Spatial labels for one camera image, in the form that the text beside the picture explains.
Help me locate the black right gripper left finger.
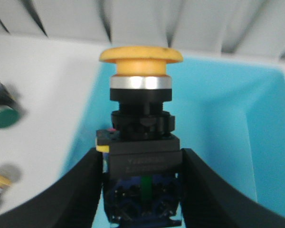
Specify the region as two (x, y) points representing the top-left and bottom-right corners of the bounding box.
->
(0, 148), (103, 228)

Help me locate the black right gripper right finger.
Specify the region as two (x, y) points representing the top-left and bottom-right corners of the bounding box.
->
(181, 149), (285, 228)

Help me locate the blue plastic box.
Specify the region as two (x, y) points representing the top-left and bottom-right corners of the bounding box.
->
(59, 54), (285, 228)

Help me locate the left green push button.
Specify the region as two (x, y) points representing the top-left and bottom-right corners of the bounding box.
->
(0, 81), (21, 129)

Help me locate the white pleated curtain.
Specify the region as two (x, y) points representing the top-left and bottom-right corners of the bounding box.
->
(0, 0), (285, 59)

